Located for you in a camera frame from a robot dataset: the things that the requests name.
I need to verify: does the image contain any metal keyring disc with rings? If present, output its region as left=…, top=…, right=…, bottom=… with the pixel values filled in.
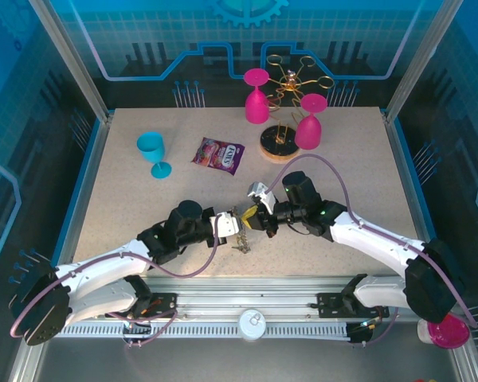
left=227, top=203, right=253, bottom=255

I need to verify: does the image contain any pink plastic goblet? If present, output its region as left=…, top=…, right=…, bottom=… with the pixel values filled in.
left=294, top=93, right=328, bottom=151
left=243, top=68, right=271, bottom=125

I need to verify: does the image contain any purple candy bag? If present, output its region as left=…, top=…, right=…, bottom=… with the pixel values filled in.
left=190, top=137, right=247, bottom=177

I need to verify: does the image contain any blue plastic goblet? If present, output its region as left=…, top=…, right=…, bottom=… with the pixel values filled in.
left=137, top=131, right=172, bottom=180

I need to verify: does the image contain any white round can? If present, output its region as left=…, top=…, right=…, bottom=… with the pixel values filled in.
left=238, top=308, right=267, bottom=342

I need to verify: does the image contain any white cup with pink lid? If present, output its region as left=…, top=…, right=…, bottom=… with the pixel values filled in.
left=417, top=312, right=471, bottom=350

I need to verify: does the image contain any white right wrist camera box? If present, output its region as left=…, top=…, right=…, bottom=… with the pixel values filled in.
left=246, top=181, right=279, bottom=212

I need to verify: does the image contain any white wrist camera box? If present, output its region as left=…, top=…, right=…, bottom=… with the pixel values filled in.
left=246, top=181, right=279, bottom=212
left=209, top=211, right=243, bottom=239

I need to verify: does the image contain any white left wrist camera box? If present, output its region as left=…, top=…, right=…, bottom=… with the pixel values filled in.
left=209, top=211, right=243, bottom=239

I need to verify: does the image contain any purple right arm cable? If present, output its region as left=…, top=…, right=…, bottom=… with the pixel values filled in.
left=269, top=154, right=478, bottom=348

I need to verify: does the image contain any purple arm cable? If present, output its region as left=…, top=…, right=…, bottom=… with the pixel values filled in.
left=269, top=154, right=478, bottom=348
left=10, top=236, right=220, bottom=349

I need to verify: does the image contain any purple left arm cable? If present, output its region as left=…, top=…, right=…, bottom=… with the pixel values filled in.
left=10, top=236, right=220, bottom=349

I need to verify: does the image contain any gold wire glass rack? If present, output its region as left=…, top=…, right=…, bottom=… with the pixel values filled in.
left=260, top=53, right=335, bottom=163

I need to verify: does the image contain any aluminium mounting rail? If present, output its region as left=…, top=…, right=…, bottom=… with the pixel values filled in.
left=35, top=276, right=461, bottom=322

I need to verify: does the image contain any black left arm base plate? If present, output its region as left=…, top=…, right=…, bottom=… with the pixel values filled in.
left=103, top=292, right=180, bottom=319

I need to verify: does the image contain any white slotted cable duct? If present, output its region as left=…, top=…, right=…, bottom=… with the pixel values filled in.
left=46, top=322, right=351, bottom=340

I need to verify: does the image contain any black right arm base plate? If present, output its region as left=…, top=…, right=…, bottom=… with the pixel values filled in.
left=316, top=292, right=391, bottom=319

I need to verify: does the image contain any aluminium frame post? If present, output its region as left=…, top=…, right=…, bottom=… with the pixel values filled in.
left=26, top=0, right=115, bottom=123
left=382, top=0, right=459, bottom=123

